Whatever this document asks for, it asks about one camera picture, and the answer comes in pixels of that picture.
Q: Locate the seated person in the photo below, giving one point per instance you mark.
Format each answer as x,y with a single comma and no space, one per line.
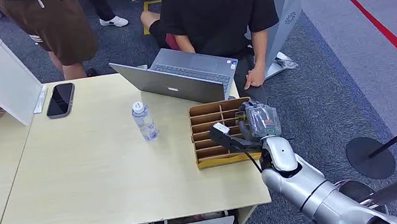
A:
217,18

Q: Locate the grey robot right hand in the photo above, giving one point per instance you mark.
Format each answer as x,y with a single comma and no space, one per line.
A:
262,120

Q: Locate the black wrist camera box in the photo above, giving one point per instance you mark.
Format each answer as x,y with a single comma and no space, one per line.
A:
220,133

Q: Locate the cardboard card organizer box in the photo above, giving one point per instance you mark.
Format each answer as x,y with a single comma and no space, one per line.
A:
207,125

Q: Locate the yellow floor tape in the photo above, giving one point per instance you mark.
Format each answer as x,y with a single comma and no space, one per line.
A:
146,9

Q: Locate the crumpled clear plastic bag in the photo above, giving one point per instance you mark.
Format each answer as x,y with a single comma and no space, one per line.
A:
285,60

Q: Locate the black smartphone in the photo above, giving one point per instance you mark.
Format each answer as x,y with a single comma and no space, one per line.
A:
60,100

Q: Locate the grey kiosk panel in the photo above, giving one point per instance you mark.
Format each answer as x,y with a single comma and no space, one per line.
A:
283,2

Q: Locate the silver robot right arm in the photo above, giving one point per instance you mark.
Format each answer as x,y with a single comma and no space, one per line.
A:
306,185

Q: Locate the white flat strip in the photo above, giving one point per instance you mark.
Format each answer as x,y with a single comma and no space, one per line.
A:
40,101

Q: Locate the gold card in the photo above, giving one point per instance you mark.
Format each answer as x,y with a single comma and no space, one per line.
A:
239,116

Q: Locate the grey laptop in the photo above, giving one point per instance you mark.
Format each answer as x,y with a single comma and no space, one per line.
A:
164,81

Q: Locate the clear plastic water bottle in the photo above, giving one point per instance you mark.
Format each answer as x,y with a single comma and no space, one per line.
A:
145,125

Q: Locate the person's left hand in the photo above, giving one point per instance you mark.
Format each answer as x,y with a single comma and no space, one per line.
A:
254,78

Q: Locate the person with white shoe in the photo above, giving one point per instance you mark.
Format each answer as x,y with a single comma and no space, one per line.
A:
100,2

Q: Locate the black stanchion with round base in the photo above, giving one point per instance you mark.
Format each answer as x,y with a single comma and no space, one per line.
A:
371,162

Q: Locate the person's right forearm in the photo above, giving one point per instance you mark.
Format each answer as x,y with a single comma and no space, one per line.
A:
185,44

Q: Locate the standing person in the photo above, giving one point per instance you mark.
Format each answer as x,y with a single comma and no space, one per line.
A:
55,26

